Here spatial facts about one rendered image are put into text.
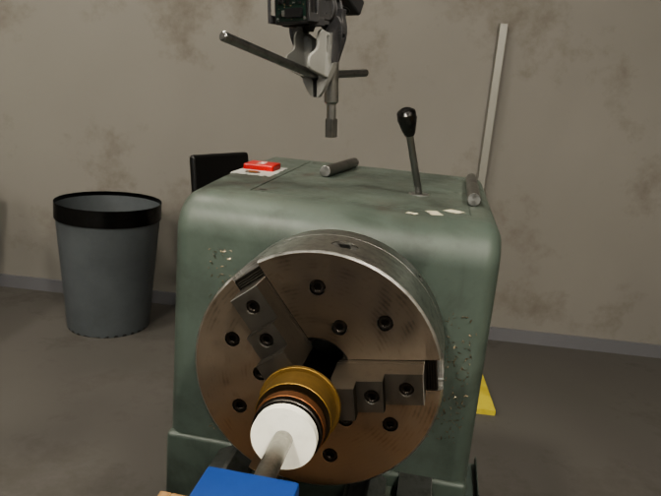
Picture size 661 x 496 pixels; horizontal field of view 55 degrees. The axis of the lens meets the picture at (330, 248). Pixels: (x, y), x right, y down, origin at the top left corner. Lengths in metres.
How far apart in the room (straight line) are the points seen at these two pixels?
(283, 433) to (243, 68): 3.27
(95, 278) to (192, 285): 2.56
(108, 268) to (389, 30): 2.00
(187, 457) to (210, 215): 0.40
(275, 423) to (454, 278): 0.36
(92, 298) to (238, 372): 2.79
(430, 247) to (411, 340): 0.18
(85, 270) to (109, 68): 1.23
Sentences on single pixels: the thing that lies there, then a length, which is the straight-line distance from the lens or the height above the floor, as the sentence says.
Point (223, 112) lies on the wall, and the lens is 3.83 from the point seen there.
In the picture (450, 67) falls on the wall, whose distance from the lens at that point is 3.74.
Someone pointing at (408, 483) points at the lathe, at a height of 0.86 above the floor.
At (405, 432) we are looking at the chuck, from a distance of 0.82.
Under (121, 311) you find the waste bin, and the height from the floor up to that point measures 0.15.
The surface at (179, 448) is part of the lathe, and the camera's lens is 1.10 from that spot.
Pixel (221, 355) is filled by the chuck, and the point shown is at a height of 1.08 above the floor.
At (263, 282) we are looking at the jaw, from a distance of 0.75.
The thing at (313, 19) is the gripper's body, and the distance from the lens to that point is 0.89.
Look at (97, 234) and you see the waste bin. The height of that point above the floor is 0.59.
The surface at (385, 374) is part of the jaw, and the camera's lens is 0.74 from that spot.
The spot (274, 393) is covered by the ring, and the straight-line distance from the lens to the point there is 0.68.
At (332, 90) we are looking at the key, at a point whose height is 1.42.
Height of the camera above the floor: 1.43
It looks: 14 degrees down
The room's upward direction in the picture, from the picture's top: 5 degrees clockwise
